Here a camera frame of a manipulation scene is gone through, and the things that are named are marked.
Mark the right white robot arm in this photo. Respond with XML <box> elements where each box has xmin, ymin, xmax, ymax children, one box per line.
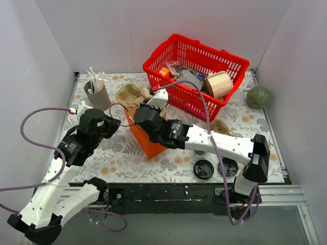
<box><xmin>133</xmin><ymin>106</ymin><xmax>270</xmax><ymax>203</ymax></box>

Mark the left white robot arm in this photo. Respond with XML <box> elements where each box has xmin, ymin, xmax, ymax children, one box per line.
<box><xmin>7</xmin><ymin>109</ymin><xmax>121</xmax><ymax>244</ymax></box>

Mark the beige tape roll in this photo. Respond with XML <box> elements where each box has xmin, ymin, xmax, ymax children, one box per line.
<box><xmin>203</xmin><ymin>71</ymin><xmax>233</xmax><ymax>99</ymax></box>

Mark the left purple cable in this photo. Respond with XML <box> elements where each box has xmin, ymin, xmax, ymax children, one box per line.
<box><xmin>0</xmin><ymin>107</ymin><xmax>128</xmax><ymax>232</ymax></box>

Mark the red plastic shopping basket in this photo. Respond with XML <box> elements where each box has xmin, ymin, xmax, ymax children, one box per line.
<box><xmin>143</xmin><ymin>34</ymin><xmax>250</xmax><ymax>120</ymax></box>

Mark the green round melon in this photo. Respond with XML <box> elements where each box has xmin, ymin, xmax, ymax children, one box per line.
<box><xmin>247</xmin><ymin>86</ymin><xmax>272</xmax><ymax>110</ymax></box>

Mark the black coffee lid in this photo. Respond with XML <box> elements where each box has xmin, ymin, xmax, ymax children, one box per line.
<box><xmin>222</xmin><ymin>158</ymin><xmax>239</xmax><ymax>178</ymax></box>
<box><xmin>193</xmin><ymin>159</ymin><xmax>214</xmax><ymax>180</ymax></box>

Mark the purple cable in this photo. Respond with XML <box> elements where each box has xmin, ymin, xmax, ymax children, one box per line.
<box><xmin>0</xmin><ymin>107</ymin><xmax>128</xmax><ymax>232</ymax></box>
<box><xmin>155</xmin><ymin>80</ymin><xmax>261</xmax><ymax>226</ymax></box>

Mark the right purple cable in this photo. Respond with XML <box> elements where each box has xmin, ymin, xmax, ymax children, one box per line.
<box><xmin>155</xmin><ymin>80</ymin><xmax>261</xmax><ymax>226</ymax></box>

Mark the brown cardboard cup carrier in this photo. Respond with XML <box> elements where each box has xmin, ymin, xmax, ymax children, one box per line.
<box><xmin>209</xmin><ymin>119</ymin><xmax>234</xmax><ymax>136</ymax></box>

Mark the orange paper gift bag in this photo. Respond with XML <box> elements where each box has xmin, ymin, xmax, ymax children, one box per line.
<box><xmin>124</xmin><ymin>107</ymin><xmax>167</xmax><ymax>159</ymax></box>

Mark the floral patterned table mat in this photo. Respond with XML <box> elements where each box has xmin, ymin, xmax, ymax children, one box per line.
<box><xmin>72</xmin><ymin>71</ymin><xmax>284</xmax><ymax>183</ymax></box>

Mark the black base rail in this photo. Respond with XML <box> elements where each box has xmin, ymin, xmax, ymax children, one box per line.
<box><xmin>79</xmin><ymin>182</ymin><xmax>256</xmax><ymax>216</ymax></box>

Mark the grey crumpled bag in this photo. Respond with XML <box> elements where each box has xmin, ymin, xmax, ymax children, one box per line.
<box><xmin>175</xmin><ymin>69</ymin><xmax>203</xmax><ymax>90</ymax></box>

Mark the grey cup with straws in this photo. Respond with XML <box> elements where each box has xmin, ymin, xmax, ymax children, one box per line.
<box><xmin>84</xmin><ymin>67</ymin><xmax>111</xmax><ymax>111</ymax></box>

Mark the orange snack packet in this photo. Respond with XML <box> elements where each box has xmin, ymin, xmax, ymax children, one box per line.
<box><xmin>159</xmin><ymin>67</ymin><xmax>170</xmax><ymax>78</ymax></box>

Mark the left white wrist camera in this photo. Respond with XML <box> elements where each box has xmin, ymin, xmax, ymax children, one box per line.
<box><xmin>68</xmin><ymin>101</ymin><xmax>92</xmax><ymax>118</ymax></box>

